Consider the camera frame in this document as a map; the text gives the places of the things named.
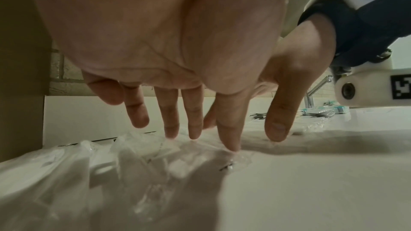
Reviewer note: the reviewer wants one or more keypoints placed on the person's right hand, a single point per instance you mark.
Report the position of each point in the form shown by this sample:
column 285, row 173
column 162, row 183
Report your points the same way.
column 298, row 60

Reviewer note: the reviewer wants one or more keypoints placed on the person's left hand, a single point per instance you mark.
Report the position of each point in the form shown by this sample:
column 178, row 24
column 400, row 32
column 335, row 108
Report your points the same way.
column 160, row 22

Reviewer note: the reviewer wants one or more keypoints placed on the stack of white sachets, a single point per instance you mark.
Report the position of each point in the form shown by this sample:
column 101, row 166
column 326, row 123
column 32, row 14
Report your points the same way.
column 257, row 116

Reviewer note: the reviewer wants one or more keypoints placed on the pile of clear plastic bags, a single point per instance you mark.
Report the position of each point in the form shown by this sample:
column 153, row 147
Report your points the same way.
column 80, row 187

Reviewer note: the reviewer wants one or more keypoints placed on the steel faucet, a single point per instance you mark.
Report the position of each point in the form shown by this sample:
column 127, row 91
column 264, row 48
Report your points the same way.
column 313, row 93

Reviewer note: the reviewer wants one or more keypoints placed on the black right wristband with markers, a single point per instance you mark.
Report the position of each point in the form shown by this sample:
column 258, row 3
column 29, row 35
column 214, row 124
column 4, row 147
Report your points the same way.
column 362, row 27

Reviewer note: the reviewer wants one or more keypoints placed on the white backsplash upstand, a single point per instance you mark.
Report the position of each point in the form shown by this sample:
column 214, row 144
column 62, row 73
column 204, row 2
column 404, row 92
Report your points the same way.
column 80, row 118

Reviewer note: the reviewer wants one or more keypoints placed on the dark brown side panel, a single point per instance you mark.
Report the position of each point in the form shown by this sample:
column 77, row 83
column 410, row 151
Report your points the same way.
column 22, row 72

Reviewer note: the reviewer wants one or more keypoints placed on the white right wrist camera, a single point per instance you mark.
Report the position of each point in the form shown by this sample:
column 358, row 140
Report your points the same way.
column 369, row 88

